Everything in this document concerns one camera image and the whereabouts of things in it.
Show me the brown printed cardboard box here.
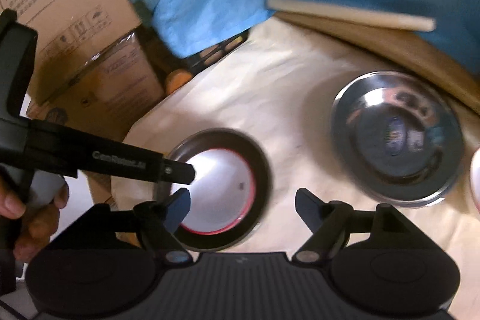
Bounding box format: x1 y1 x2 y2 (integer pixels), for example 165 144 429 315
0 0 142 106

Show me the deep steel bowl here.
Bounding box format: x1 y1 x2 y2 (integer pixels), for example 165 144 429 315
153 128 275 254

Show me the cardboard box with blue logo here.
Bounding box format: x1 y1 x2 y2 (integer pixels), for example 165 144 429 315
24 31 166 141

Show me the white rolling stick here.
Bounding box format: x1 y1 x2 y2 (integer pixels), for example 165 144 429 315
266 0 437 32

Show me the white bowl with red rim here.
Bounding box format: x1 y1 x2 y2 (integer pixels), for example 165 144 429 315
170 149 258 235
470 147 480 214

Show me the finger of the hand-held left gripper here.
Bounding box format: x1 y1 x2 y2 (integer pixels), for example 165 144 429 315
161 160 197 186

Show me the wooden board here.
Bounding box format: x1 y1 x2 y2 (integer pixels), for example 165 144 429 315
274 10 480 115

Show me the black plastic crate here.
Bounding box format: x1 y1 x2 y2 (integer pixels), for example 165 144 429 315
133 0 251 81

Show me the steel plate with sticker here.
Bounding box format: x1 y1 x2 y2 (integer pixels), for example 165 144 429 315
331 71 467 209

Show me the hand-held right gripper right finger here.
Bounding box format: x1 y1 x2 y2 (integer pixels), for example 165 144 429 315
291 187 425 265

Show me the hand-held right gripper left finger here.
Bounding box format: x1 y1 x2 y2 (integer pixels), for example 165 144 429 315
56 188 194 267

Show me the cream paper sheet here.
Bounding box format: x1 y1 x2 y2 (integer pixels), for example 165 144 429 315
110 18 480 320

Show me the person's left hand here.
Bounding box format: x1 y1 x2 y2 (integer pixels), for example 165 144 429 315
0 178 70 263

